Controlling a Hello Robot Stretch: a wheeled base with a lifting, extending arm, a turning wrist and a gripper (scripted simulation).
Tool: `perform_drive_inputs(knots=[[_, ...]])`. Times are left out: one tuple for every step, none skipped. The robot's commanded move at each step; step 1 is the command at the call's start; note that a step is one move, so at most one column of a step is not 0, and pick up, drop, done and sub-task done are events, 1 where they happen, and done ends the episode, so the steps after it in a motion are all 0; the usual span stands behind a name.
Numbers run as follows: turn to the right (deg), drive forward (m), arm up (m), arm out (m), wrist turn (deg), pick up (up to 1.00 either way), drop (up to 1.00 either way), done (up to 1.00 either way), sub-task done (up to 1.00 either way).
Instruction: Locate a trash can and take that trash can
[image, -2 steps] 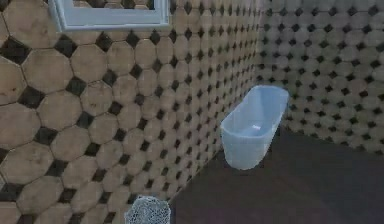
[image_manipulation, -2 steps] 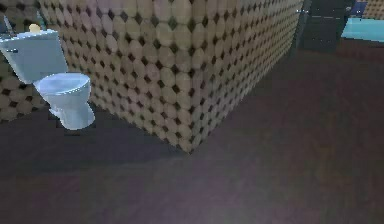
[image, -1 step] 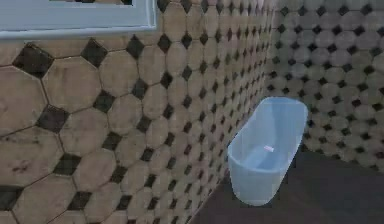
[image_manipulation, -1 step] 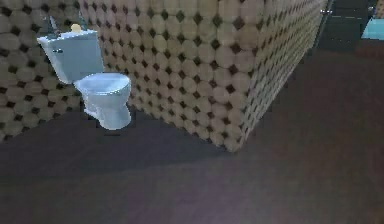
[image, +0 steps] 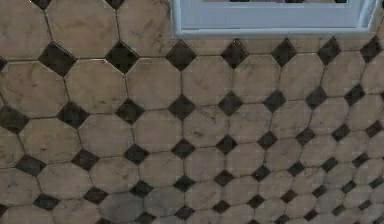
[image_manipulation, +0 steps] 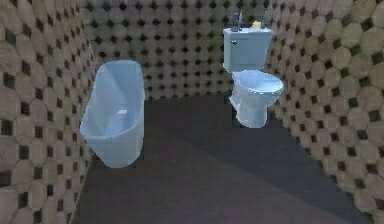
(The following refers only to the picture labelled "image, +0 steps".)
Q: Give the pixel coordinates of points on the white framed window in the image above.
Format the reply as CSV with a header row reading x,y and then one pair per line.
x,y
266,18

